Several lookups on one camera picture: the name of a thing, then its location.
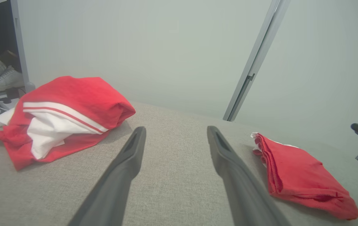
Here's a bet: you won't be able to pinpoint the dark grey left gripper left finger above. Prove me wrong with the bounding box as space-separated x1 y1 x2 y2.
68 126 146 226

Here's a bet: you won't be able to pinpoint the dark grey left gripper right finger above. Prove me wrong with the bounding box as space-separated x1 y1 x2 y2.
207 126 292 226

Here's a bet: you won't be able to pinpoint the red shorts with white stripe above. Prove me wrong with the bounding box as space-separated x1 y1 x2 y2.
250 132 358 220

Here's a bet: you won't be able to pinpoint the red white basketball jersey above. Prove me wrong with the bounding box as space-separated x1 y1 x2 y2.
0 76 136 171

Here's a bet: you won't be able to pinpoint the black power adapter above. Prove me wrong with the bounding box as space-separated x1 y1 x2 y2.
5 88 20 100

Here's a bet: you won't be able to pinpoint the grey table leg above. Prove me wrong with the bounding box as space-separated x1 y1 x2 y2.
10 0 36 93

